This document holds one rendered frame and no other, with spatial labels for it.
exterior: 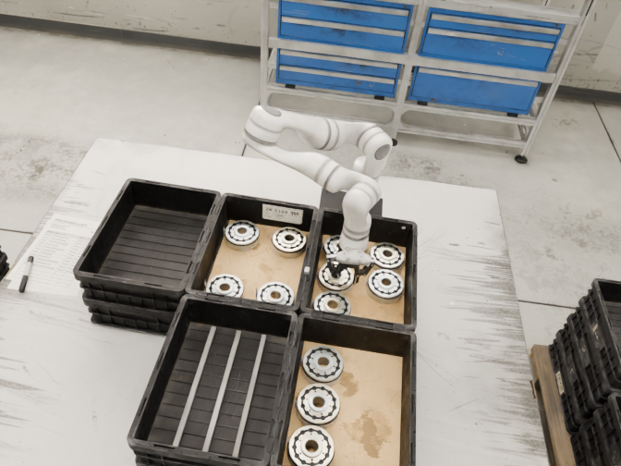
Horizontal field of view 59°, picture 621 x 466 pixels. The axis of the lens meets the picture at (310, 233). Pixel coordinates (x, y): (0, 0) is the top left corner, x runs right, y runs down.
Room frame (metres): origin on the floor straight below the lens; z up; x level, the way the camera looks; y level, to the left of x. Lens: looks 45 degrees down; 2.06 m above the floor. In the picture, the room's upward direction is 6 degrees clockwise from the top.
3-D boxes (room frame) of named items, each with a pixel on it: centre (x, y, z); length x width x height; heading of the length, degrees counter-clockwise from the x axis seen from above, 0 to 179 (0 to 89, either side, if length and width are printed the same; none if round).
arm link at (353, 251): (1.01, -0.12, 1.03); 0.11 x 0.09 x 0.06; 1
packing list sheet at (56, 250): (1.13, 0.79, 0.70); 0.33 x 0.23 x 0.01; 178
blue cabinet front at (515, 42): (2.91, -0.85, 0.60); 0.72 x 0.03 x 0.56; 88
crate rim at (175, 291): (1.06, 0.44, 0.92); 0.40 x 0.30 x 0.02; 176
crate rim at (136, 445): (0.64, 0.17, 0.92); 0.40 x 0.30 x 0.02; 176
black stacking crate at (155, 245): (1.06, 0.44, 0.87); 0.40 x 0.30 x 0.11; 176
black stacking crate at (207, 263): (1.04, 0.14, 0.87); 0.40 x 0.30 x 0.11; 176
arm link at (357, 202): (1.02, -0.11, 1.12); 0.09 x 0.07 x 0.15; 151
